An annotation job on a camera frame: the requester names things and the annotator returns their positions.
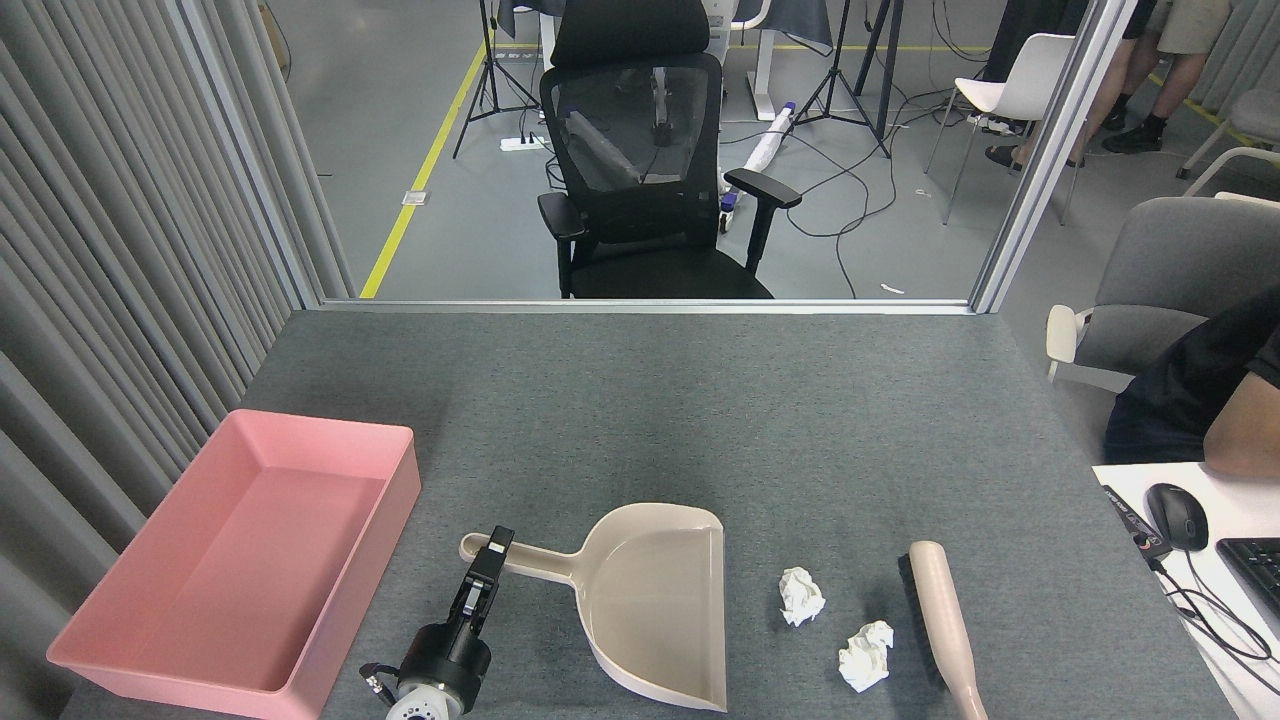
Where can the seated person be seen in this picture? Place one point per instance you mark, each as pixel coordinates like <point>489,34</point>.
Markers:
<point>1170,400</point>

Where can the small white paper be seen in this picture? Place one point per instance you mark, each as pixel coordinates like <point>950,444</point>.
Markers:
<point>800,597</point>

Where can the person's forearm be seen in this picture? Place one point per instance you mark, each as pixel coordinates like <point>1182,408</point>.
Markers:
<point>1250,425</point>

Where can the beige plastic dustpan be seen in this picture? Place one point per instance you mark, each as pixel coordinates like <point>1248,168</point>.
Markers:
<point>650,610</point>

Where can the large white paper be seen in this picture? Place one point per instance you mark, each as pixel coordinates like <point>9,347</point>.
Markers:
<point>865,657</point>

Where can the black mesh office chair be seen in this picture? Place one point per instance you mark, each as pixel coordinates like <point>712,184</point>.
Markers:
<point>660,272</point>

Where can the white desk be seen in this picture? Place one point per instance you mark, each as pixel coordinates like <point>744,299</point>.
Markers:
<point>1250,500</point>

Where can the silver frame post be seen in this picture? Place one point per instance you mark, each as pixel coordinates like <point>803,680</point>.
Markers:
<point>1050,150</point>
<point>260,150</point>

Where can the black computer mouse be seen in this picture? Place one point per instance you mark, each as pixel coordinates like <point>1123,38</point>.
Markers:
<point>1178,515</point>

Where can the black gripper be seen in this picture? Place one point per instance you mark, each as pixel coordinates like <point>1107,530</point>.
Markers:
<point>448,660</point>

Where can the black tripod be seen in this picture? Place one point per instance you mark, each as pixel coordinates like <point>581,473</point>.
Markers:
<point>838,80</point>
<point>489,70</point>

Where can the white roll with blue ends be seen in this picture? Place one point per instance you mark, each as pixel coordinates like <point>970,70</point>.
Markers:
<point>768,145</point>

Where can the white power strip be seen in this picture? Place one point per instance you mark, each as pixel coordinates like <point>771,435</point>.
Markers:
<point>522,143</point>

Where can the standing person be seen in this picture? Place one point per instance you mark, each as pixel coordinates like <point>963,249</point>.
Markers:
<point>1190,20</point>

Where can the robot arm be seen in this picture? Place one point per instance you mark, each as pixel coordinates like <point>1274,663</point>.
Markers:
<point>425,706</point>

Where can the beige hand brush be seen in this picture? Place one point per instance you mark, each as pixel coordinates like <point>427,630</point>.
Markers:
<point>942,610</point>

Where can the grey chair with white frame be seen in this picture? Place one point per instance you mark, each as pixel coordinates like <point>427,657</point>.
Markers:
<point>1258,110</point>

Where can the grey pleated curtain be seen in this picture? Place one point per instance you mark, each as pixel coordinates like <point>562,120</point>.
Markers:
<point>100,250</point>

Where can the black keyboard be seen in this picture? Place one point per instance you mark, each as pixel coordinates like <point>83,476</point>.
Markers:
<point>1258,572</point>

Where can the silver frame rail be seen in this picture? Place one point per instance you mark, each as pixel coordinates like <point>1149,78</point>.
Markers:
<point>650,306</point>

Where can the white plastic chair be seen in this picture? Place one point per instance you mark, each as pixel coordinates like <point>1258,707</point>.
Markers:
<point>1030,80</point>

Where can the metal floor outlet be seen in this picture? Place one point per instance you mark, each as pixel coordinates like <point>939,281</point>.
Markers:
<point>415,197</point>

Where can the grey upholstered armchair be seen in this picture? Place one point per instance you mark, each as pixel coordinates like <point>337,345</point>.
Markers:
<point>1170,260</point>

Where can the pink plastic bin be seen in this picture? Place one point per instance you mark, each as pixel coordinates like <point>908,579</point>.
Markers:
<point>230,560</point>

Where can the black device with red button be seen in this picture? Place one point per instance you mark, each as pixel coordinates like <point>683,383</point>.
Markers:
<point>1135,522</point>

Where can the white stand leg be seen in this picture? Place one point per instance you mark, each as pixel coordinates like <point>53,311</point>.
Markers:
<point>765,80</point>

